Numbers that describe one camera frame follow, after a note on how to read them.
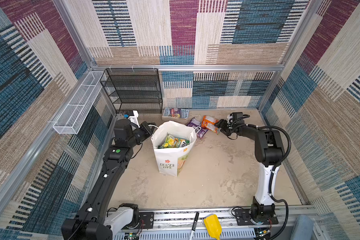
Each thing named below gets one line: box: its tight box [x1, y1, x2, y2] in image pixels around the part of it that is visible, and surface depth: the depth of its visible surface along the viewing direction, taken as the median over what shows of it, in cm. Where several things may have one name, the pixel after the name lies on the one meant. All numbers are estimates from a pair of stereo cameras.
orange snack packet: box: [201, 115, 220, 135], surface depth 110 cm
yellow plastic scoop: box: [204, 214, 222, 240], surface depth 73 cm
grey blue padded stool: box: [290, 214, 316, 240], surface depth 70 cm
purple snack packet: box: [187, 117, 209, 139], surface depth 109 cm
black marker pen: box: [189, 212, 200, 240], surface depth 73 cm
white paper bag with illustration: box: [151, 120, 201, 177], surface depth 81 cm
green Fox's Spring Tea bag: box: [158, 132, 190, 149], surface depth 85 cm
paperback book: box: [163, 107, 190, 119], surface depth 118 cm
